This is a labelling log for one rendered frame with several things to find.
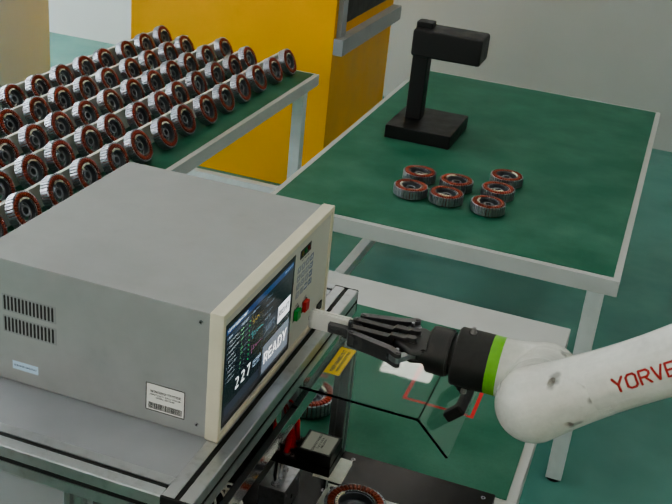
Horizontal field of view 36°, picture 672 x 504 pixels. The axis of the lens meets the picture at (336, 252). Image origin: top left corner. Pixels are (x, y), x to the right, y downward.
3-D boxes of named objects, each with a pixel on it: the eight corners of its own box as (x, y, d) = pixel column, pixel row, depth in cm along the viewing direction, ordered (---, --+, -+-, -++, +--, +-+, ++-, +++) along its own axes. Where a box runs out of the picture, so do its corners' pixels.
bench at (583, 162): (624, 265, 482) (660, 112, 450) (569, 493, 322) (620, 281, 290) (400, 215, 511) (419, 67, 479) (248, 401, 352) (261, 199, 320)
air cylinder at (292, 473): (298, 492, 190) (300, 468, 188) (283, 516, 184) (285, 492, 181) (273, 484, 192) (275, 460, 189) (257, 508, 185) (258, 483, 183)
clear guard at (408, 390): (479, 386, 185) (484, 357, 183) (447, 459, 164) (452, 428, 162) (311, 341, 194) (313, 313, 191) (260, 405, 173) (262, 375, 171)
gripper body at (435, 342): (443, 388, 157) (385, 372, 160) (456, 362, 165) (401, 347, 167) (450, 346, 154) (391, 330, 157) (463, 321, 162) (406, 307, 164)
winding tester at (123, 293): (324, 311, 182) (335, 205, 173) (217, 444, 144) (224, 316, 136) (129, 261, 192) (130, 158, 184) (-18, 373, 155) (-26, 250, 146)
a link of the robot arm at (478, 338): (501, 319, 160) (489, 346, 152) (489, 383, 165) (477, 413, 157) (463, 310, 161) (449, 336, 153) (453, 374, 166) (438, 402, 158)
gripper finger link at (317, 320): (350, 336, 165) (348, 338, 164) (309, 325, 167) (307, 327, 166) (352, 319, 163) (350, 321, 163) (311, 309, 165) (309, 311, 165)
